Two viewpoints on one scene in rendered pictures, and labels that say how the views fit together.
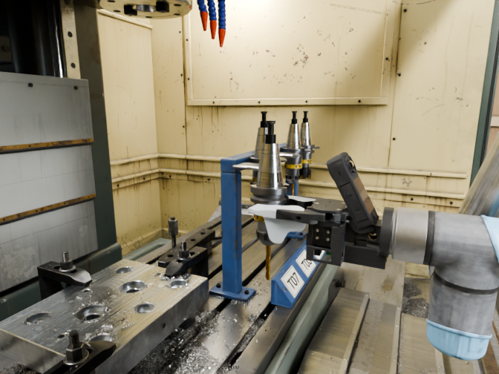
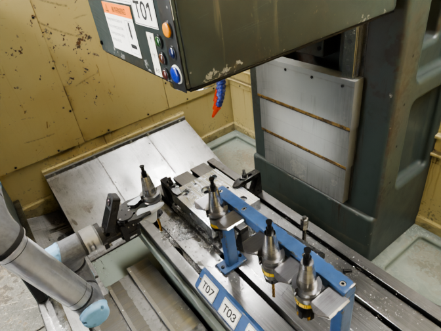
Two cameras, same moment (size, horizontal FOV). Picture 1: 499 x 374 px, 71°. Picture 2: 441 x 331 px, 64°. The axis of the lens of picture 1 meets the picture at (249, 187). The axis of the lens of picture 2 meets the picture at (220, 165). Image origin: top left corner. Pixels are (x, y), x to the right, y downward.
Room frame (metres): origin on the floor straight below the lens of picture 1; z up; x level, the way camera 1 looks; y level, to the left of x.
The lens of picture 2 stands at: (1.24, -0.64, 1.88)
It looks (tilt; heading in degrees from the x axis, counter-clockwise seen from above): 34 degrees down; 124
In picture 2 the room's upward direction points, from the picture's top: 9 degrees counter-clockwise
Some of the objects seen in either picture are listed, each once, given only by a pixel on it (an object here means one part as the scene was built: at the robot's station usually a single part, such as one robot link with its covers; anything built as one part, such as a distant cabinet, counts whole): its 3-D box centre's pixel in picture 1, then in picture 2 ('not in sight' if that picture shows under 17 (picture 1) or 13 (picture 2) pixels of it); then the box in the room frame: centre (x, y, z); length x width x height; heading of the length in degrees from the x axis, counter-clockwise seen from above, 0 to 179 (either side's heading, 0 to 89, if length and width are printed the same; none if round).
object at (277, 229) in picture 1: (275, 225); (142, 204); (0.52, -0.04, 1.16); 0.09 x 0.03 x 0.06; 78
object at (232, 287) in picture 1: (232, 234); (227, 232); (0.77, 0.04, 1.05); 0.10 x 0.05 x 0.30; 65
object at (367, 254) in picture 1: (347, 231); (117, 226); (0.50, -0.15, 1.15); 0.12 x 0.08 x 0.09; 65
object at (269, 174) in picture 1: (269, 164); (147, 184); (0.56, -0.03, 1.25); 0.04 x 0.04 x 0.07
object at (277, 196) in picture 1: (269, 192); (150, 196); (0.56, -0.03, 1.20); 0.06 x 0.06 x 0.03
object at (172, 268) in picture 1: (186, 271); (233, 225); (0.73, 0.14, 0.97); 0.13 x 0.03 x 0.15; 155
